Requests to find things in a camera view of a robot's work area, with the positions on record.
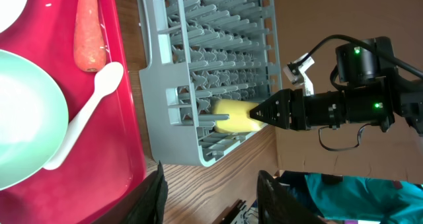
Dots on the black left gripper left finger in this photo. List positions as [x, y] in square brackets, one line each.
[143, 205]

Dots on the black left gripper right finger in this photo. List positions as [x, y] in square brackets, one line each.
[277, 206]

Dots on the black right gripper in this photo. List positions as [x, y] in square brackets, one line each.
[299, 112]

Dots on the yellow plastic cup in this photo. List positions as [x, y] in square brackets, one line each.
[239, 120]

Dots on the white plastic spoon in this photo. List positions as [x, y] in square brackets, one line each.
[106, 82]

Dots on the green bowl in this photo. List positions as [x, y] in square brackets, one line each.
[34, 118]

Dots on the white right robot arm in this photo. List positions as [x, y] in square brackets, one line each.
[368, 90]

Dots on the grey dishwasher rack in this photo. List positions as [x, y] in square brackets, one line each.
[199, 52]

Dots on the red serving tray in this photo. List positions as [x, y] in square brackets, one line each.
[107, 161]

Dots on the orange carrot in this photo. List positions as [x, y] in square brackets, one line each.
[88, 46]

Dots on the light blue plate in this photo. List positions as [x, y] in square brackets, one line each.
[10, 11]

